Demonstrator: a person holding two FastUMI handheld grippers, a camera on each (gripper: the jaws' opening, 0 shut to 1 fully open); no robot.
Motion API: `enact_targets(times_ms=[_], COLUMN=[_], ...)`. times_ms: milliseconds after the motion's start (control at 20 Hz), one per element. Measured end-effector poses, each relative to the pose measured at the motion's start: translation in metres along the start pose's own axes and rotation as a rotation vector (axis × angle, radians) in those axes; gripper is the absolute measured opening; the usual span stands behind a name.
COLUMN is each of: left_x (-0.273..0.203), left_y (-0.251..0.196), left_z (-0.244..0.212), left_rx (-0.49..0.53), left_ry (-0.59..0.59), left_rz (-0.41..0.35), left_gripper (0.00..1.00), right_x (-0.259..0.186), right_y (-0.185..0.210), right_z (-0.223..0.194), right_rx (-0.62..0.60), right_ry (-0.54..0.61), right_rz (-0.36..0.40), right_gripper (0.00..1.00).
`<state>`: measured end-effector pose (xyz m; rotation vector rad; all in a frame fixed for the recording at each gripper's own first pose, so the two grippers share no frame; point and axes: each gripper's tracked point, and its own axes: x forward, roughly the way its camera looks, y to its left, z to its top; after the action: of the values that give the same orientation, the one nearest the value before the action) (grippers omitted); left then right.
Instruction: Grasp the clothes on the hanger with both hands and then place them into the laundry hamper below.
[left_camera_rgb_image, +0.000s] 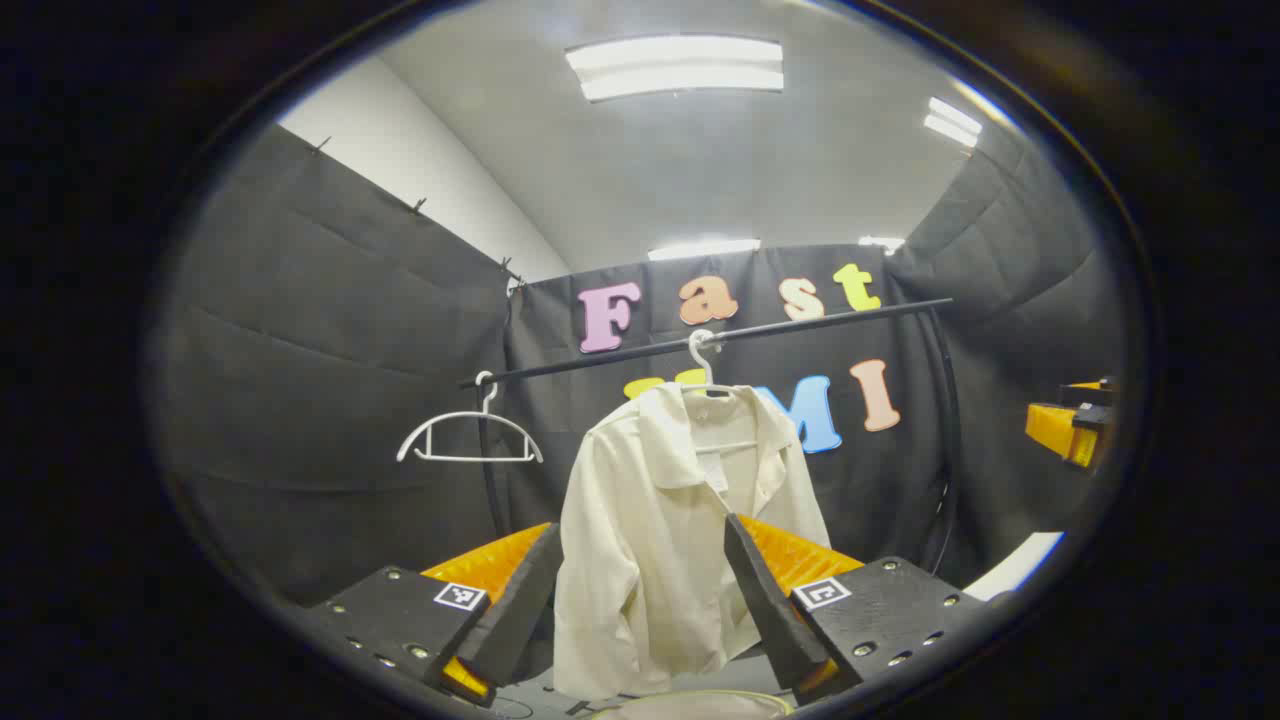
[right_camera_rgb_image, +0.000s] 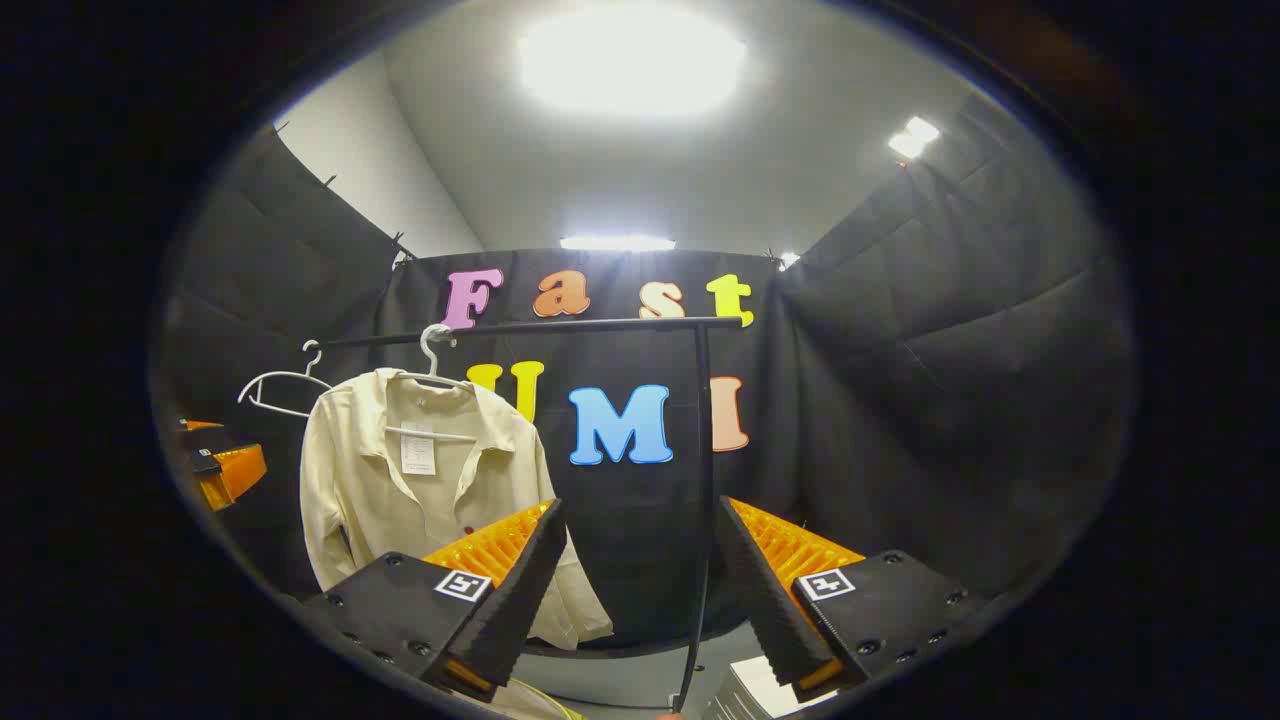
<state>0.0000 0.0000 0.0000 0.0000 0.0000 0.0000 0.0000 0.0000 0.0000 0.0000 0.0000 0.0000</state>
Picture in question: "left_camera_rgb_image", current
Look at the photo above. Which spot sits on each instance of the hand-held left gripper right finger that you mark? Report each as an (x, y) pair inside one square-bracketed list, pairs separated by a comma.
[(765, 600)]

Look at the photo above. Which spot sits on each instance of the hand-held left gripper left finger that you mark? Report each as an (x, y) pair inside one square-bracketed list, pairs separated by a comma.
[(520, 600)]

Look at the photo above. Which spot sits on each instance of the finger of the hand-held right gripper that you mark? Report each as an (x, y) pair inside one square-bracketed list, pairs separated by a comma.
[(1090, 393), (1055, 428)]

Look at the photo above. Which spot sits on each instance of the white laundry hamper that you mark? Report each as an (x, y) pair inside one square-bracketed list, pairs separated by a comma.
[(690, 706)]

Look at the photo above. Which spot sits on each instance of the cream shirt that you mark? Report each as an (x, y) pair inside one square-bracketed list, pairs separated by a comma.
[(640, 540)]

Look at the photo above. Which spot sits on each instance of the white clothes hanger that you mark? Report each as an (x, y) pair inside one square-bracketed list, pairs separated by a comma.
[(708, 380), (470, 459)]

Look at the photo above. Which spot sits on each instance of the black clothes rack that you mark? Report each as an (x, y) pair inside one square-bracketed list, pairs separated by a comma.
[(800, 323)]

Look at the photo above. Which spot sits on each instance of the ceiling light panel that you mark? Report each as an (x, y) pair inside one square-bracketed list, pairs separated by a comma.
[(952, 122), (675, 68), (880, 242)]

